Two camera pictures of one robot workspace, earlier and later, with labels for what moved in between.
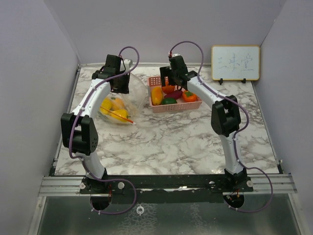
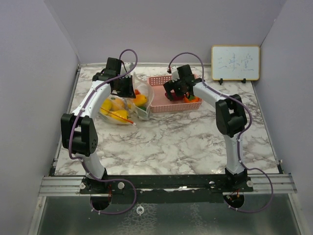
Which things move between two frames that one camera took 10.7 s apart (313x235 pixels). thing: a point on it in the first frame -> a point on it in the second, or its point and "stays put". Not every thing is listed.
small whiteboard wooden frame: [235, 62] stays put
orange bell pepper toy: [156, 96] -> [140, 100]
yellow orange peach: [117, 104] stays put
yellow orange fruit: [106, 104] stays put
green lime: [168, 101] -> [143, 107]
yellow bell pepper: [122, 112] stays put
